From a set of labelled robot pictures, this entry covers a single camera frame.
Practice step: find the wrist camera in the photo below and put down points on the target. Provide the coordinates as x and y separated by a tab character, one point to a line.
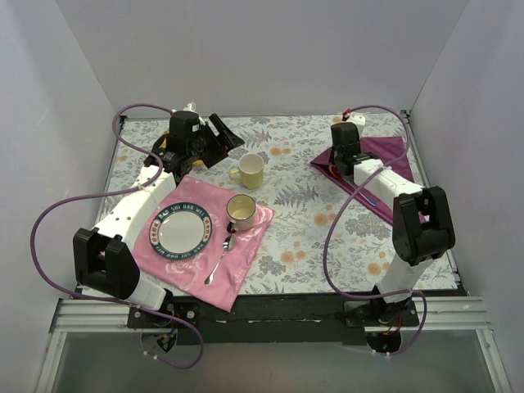
191	107
356	118

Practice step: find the pink floral cloth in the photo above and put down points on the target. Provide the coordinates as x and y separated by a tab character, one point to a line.
189	275

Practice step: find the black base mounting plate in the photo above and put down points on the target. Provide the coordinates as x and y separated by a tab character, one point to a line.
295	318

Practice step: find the pale green mug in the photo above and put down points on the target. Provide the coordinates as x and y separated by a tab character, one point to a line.
249	171

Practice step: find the yellow woven tray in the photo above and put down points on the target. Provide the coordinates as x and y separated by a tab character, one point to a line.
198	161

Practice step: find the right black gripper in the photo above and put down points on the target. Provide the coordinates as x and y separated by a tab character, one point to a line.
340	164

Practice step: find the iridescent rainbow spoon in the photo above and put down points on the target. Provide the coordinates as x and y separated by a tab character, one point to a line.
334	172

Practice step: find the silver spoon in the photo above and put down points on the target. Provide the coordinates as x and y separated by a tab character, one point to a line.
228	244

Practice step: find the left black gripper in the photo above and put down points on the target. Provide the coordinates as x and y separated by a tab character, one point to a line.
214	140

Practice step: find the aluminium frame rail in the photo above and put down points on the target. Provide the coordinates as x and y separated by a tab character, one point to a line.
87	346

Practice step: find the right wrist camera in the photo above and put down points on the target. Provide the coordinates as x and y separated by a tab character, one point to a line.
356	118

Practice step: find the white plate blue rim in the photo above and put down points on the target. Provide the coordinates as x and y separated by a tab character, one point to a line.
180	231

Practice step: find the cream enamel mug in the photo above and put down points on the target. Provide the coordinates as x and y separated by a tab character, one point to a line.
241	211

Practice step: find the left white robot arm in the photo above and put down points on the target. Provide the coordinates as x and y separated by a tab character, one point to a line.
103	254

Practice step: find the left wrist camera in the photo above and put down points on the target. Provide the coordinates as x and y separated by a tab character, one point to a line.
191	107

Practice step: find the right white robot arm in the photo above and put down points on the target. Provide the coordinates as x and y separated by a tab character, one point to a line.
422	228

